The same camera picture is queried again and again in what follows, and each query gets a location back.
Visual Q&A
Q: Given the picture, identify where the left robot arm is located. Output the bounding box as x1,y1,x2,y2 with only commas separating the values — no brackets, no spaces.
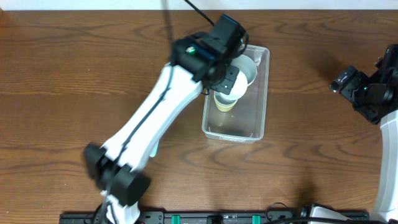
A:
83,32,249,223

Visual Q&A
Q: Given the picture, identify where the yellow plastic cup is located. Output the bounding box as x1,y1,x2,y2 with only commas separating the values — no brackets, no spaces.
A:
215,99,237,113

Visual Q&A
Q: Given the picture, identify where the grey-blue plastic cup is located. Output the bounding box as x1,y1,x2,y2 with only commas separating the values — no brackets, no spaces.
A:
214,91,237,107

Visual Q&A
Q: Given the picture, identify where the grey plastic bowl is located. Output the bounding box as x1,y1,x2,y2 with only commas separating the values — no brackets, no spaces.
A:
231,55,257,86

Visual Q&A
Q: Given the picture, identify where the black mounting rail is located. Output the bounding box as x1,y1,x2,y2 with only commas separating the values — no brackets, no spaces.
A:
59,210,369,224

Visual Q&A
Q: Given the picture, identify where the white plastic cup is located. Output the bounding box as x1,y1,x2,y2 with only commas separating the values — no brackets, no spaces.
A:
219,71,248,101

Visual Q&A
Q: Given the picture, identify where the clear plastic container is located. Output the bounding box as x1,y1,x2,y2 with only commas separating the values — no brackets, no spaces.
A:
201,45,270,144

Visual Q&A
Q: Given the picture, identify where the teal plastic spoon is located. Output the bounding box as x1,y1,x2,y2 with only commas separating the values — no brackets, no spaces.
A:
149,141,159,157

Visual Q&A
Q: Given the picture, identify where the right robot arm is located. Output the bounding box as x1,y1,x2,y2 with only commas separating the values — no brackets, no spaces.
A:
330,66,397,223

